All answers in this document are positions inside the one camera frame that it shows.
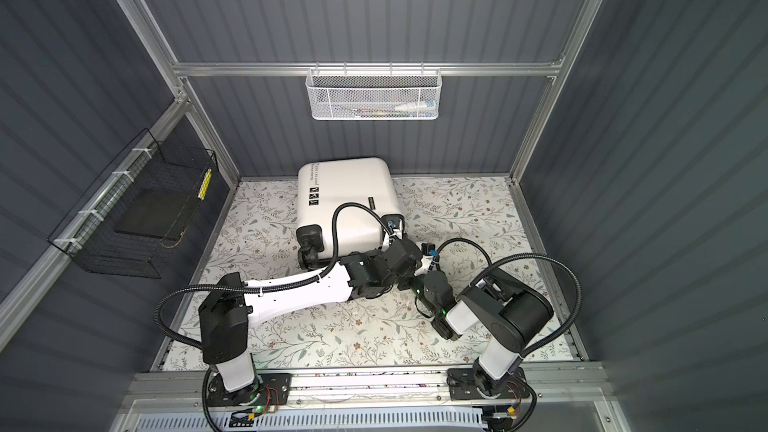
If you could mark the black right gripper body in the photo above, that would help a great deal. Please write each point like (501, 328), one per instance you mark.
(423, 287)

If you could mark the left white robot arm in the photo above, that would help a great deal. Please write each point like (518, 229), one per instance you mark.
(228, 313)

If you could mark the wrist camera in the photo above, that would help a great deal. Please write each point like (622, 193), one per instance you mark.
(395, 224)
(430, 259)

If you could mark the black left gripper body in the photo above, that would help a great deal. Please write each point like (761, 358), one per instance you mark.
(412, 273)

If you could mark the toothpaste tube in basket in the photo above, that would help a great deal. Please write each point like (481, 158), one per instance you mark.
(417, 107)

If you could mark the white wire mesh basket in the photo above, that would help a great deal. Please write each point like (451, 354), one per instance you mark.
(370, 97)

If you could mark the white vented cable duct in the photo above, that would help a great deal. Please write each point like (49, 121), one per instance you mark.
(354, 419)

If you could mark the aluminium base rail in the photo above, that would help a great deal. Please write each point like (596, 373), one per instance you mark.
(372, 386)

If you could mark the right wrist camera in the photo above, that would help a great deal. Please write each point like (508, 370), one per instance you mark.
(430, 259)

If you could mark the black wire mesh basket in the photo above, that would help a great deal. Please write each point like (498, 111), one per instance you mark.
(132, 224)

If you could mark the white hard-shell suitcase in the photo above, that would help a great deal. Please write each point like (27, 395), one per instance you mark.
(366, 185)

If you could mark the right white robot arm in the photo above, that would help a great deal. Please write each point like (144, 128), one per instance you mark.
(512, 312)

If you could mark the yellow tag on basket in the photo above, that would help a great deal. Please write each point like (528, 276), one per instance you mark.
(204, 184)

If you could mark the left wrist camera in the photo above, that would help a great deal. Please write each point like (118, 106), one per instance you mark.
(395, 224)

